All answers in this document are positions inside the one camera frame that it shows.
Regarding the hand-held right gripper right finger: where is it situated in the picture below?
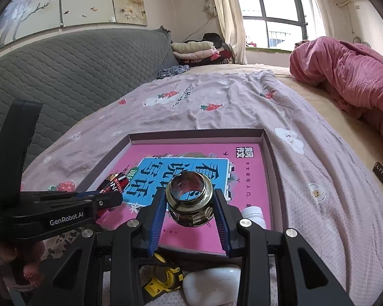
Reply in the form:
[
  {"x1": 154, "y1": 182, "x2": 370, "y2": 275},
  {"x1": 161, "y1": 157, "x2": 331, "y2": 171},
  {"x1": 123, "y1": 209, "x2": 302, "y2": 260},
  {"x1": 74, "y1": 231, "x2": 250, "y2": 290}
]
[{"x1": 212, "y1": 189, "x2": 355, "y2": 306}]

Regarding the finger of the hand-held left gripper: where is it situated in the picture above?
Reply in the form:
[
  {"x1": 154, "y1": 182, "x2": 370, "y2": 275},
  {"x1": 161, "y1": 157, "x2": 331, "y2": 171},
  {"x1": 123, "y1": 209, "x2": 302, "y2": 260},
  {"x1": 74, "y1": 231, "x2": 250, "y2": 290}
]
[
  {"x1": 34, "y1": 195, "x2": 124, "y2": 219},
  {"x1": 21, "y1": 190, "x2": 104, "y2": 203}
]

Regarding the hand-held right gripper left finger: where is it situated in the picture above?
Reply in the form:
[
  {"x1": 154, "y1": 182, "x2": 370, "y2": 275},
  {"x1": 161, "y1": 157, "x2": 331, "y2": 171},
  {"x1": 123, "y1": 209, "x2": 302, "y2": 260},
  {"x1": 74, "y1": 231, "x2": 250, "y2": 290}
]
[{"x1": 29, "y1": 188, "x2": 166, "y2": 306}]

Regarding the red lighter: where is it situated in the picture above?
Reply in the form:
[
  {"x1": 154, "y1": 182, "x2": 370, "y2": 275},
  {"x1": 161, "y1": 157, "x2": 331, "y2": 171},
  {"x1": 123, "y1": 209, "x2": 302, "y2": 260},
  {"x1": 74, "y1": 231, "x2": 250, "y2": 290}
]
[{"x1": 96, "y1": 172, "x2": 130, "y2": 227}]

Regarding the white pill bottle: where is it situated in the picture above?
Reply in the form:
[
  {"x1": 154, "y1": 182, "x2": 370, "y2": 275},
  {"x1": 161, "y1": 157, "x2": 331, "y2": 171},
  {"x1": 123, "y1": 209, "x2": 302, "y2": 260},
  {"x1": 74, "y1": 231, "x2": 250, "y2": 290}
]
[{"x1": 242, "y1": 206, "x2": 267, "y2": 230}]

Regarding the small glass jar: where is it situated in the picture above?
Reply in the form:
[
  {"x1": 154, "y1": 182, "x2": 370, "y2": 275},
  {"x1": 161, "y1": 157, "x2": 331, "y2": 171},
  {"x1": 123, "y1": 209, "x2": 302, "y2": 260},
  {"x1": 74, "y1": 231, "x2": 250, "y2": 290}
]
[{"x1": 165, "y1": 171, "x2": 215, "y2": 227}]

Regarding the white earbuds case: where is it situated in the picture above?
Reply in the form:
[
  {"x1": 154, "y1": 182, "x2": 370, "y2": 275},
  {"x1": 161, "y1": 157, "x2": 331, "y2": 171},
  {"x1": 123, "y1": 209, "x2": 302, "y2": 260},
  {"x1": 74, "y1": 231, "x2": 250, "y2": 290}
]
[{"x1": 182, "y1": 267, "x2": 241, "y2": 306}]

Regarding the shallow cardboard box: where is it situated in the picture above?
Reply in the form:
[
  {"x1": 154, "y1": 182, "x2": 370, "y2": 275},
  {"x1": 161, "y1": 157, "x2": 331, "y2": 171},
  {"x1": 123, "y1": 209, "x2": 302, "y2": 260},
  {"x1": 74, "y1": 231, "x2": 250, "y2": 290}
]
[{"x1": 59, "y1": 128, "x2": 289, "y2": 257}]

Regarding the person's left forearm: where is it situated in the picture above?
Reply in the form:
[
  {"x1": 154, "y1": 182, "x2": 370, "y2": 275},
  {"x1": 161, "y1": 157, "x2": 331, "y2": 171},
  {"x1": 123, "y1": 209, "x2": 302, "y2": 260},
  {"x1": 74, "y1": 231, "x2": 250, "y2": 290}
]
[{"x1": 0, "y1": 240, "x2": 23, "y2": 294}]

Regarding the person's left hand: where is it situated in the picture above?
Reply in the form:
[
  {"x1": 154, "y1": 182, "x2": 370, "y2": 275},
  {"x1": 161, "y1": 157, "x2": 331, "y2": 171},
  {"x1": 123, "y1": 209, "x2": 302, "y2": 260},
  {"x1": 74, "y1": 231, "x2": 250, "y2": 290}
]
[{"x1": 17, "y1": 242, "x2": 45, "y2": 289}]

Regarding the pink book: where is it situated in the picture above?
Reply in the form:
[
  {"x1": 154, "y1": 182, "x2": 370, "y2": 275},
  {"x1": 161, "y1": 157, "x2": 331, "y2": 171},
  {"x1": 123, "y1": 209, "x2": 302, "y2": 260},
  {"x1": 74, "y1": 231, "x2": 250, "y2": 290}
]
[{"x1": 96, "y1": 143, "x2": 273, "y2": 254}]

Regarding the grey quilted headboard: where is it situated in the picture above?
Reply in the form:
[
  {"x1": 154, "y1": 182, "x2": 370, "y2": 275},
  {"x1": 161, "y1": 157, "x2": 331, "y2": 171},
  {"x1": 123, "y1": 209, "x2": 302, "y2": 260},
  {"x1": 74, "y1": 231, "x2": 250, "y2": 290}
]
[{"x1": 0, "y1": 27, "x2": 179, "y2": 192}]

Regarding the strawberry printed pink sheet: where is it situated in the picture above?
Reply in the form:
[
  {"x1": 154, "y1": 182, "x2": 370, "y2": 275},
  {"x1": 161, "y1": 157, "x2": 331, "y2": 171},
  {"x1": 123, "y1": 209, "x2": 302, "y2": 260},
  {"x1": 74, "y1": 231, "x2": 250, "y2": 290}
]
[{"x1": 19, "y1": 68, "x2": 374, "y2": 306}]

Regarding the dark patterned cloth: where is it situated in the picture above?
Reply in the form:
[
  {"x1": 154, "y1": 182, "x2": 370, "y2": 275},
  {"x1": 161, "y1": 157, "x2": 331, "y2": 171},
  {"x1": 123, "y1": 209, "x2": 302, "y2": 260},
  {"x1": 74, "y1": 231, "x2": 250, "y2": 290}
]
[{"x1": 156, "y1": 65, "x2": 191, "y2": 79}]

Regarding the stack of folded blankets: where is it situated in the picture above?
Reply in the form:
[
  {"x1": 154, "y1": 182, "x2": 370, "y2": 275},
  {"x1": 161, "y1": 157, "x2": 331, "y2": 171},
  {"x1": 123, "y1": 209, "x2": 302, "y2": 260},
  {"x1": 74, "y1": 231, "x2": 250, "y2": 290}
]
[{"x1": 171, "y1": 41, "x2": 219, "y2": 60}]

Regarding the pink duvet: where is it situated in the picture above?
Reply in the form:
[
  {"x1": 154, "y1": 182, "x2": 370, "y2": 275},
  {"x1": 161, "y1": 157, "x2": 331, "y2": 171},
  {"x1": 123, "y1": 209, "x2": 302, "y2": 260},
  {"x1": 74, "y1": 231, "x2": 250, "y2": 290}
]
[{"x1": 289, "y1": 36, "x2": 383, "y2": 163}]

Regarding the cream curtain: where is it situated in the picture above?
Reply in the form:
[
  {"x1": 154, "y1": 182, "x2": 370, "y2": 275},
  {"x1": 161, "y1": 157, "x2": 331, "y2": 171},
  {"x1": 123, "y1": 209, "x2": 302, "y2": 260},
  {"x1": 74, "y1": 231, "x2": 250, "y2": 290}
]
[
  {"x1": 207, "y1": 0, "x2": 248, "y2": 65},
  {"x1": 295, "y1": 0, "x2": 336, "y2": 42}
]

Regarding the window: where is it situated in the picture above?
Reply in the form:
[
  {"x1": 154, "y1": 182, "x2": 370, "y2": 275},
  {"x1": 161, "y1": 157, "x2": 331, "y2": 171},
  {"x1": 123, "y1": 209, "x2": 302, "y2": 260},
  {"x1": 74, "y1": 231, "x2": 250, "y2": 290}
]
[{"x1": 233, "y1": 0, "x2": 308, "y2": 52}]

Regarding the flower wall painting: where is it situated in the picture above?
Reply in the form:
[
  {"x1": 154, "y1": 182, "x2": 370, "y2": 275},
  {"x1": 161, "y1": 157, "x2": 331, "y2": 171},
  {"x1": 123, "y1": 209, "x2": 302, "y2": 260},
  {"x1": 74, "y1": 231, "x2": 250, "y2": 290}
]
[{"x1": 0, "y1": 0, "x2": 147, "y2": 55}]

